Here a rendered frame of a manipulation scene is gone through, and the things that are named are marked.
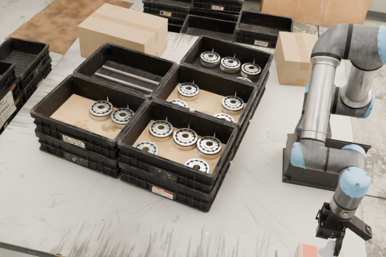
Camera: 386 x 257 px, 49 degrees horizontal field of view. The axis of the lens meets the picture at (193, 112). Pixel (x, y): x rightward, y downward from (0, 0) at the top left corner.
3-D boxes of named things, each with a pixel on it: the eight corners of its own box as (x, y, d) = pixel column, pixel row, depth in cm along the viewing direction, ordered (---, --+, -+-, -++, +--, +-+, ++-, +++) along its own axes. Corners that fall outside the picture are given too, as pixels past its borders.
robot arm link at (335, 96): (301, 112, 185) (306, 81, 186) (334, 117, 181) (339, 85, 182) (300, 109, 174) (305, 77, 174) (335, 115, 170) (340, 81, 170)
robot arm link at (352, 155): (331, 138, 133) (328, 163, 125) (369, 144, 130) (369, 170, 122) (327, 156, 138) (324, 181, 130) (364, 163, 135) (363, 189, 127)
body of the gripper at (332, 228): (314, 218, 140) (324, 195, 132) (341, 224, 139) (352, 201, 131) (314, 238, 134) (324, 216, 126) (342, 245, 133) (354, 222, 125)
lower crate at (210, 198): (231, 164, 189) (235, 145, 181) (208, 216, 167) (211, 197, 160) (150, 136, 198) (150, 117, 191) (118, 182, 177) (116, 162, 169)
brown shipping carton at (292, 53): (319, 88, 236) (326, 63, 225) (278, 84, 235) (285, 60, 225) (310, 57, 258) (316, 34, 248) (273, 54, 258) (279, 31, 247)
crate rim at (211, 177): (238, 131, 175) (239, 126, 174) (213, 182, 154) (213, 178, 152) (150, 102, 185) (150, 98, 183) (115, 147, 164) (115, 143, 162)
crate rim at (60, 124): (150, 102, 185) (150, 98, 183) (115, 147, 164) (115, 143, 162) (71, 77, 195) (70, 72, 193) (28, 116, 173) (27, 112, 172)
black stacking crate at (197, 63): (269, 73, 224) (274, 54, 217) (254, 105, 203) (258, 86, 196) (199, 53, 234) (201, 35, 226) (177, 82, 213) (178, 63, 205)
